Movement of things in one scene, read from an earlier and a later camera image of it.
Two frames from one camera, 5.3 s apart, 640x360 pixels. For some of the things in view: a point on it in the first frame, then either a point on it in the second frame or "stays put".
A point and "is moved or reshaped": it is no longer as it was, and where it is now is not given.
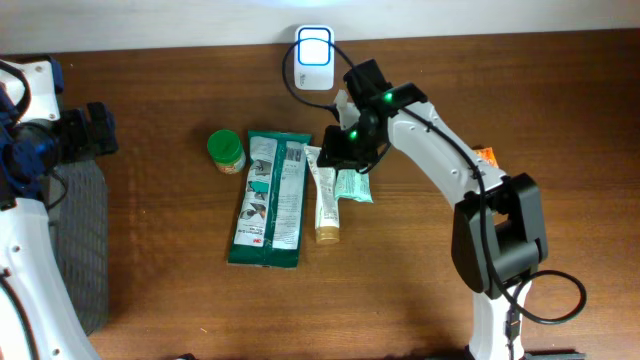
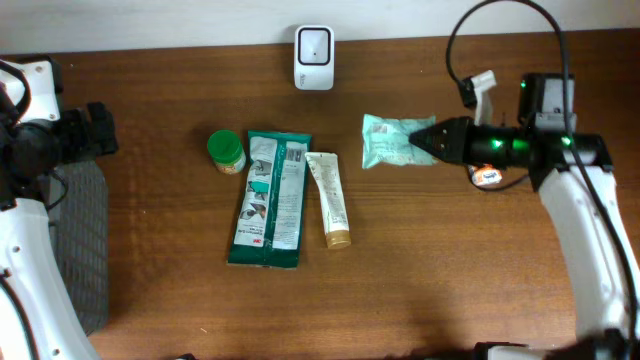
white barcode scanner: (314, 58) stays put
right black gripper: (332, 154) to (447, 138)
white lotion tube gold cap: (327, 218) is moved or reshaped
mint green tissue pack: (353, 184) is moved or reshaped
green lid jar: (224, 146) stays put
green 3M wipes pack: (267, 229) stays put
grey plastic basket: (78, 217) stays put
